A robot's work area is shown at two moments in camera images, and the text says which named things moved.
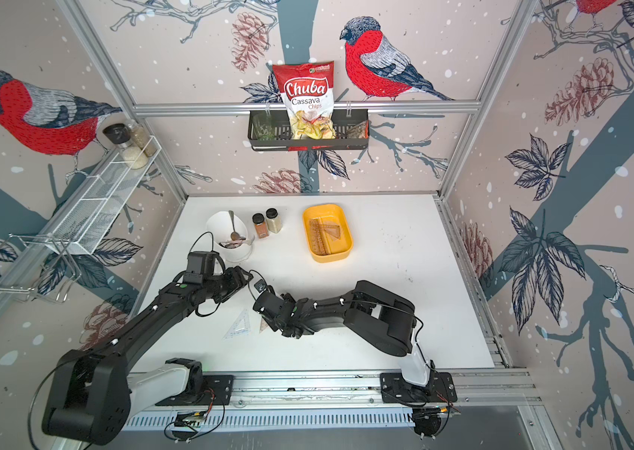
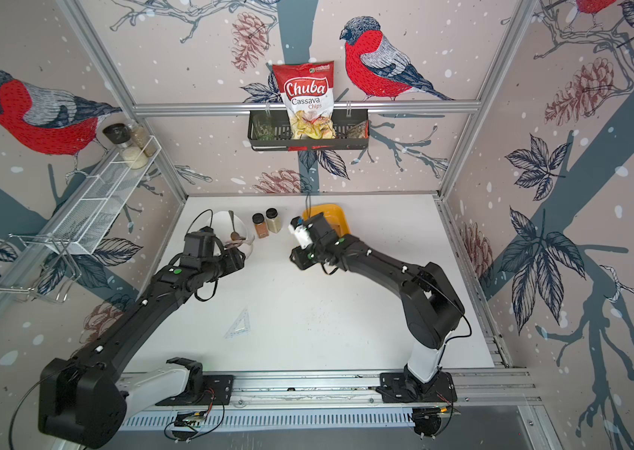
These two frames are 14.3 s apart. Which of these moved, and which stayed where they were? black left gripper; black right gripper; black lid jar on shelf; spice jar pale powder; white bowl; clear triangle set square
Moved: black right gripper; black left gripper
Stayed: clear triangle set square; white bowl; black lid jar on shelf; spice jar pale powder
